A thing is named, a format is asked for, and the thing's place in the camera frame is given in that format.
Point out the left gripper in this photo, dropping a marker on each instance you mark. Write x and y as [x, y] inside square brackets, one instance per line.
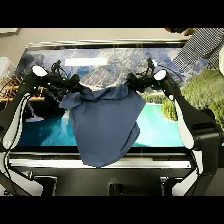
[75, 84]

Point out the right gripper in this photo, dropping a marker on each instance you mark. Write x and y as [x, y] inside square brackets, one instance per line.
[135, 82]

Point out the blue T-shirt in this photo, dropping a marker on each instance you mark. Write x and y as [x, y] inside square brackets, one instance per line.
[106, 126]

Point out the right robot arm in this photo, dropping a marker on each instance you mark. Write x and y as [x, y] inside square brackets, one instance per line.
[200, 133]

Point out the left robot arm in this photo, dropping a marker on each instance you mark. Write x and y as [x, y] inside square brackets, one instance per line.
[13, 113]

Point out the checked shirt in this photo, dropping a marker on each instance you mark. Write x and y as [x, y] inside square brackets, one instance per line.
[200, 45]

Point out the silver frame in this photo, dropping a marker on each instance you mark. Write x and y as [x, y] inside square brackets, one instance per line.
[100, 163]

